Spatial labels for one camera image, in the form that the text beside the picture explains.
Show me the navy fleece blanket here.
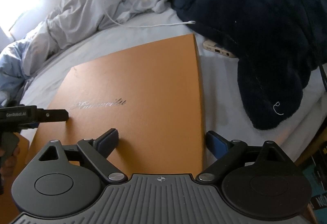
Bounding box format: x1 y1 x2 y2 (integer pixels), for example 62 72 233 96
160 0 327 131

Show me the white gold phone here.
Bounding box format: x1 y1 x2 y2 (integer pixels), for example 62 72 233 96
203 40 237 59

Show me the white charging cable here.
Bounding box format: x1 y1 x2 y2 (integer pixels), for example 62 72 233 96
102 0 197 28

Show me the grey duvet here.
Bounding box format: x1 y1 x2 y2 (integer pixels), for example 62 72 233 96
0 0 169 107

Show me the orange box lid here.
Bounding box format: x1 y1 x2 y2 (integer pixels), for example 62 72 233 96
26 33 207 180

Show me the person's left hand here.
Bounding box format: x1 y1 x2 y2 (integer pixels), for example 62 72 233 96
0 147 21 177

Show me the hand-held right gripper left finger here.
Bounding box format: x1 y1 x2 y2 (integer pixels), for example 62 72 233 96
38 128 128 183

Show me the wooden bed frame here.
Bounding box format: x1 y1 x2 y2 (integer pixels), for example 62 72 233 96
294 127 327 165

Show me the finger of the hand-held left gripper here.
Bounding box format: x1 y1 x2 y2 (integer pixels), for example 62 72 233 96
38 109 70 123

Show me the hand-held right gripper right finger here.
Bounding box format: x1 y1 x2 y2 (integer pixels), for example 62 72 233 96
195 131 288 183

